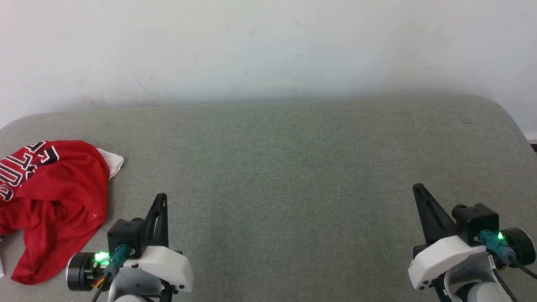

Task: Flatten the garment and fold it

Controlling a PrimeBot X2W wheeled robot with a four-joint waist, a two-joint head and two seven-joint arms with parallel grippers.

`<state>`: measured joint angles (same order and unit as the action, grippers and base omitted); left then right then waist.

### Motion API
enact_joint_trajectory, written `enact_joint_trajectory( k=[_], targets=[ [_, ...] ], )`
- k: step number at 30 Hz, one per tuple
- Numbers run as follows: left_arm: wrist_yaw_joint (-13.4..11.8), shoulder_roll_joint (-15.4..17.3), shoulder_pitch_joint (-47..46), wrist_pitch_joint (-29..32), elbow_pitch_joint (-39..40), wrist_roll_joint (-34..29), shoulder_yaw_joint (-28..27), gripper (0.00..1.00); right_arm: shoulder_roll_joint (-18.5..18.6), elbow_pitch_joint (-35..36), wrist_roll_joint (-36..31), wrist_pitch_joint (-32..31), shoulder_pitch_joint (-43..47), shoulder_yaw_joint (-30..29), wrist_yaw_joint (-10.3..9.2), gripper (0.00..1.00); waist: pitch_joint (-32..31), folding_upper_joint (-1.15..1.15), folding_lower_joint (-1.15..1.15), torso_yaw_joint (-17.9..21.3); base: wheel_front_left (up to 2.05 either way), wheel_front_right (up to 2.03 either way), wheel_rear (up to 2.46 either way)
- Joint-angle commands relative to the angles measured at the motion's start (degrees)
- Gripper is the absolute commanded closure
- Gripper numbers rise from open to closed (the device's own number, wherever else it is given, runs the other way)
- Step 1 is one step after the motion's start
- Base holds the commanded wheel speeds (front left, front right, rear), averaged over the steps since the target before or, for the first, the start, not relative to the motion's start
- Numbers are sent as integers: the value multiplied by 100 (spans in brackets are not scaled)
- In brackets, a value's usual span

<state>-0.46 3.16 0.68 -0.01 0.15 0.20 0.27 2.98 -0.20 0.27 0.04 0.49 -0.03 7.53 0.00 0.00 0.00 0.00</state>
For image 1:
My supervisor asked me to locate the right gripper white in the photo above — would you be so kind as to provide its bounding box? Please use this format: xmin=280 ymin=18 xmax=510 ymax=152
xmin=408 ymin=183 xmax=487 ymax=291

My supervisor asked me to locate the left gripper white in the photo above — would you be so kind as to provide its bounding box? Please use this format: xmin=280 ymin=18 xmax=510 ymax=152
xmin=123 ymin=193 xmax=194 ymax=293

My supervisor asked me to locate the red white jersey shirt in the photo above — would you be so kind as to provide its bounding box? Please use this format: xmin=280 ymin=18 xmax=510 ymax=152
xmin=0 ymin=140 xmax=125 ymax=286

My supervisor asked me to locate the left teal plug camera cable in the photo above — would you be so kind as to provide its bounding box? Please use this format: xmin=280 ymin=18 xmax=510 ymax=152
xmin=91 ymin=245 xmax=131 ymax=302

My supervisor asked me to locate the teal plug camera cable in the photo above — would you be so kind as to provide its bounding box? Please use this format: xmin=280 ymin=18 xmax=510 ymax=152
xmin=91 ymin=245 xmax=131 ymax=302
xmin=478 ymin=229 xmax=537 ymax=279

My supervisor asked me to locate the right teal plug camera cable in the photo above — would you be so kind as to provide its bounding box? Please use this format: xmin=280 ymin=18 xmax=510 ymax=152
xmin=478 ymin=229 xmax=537 ymax=279

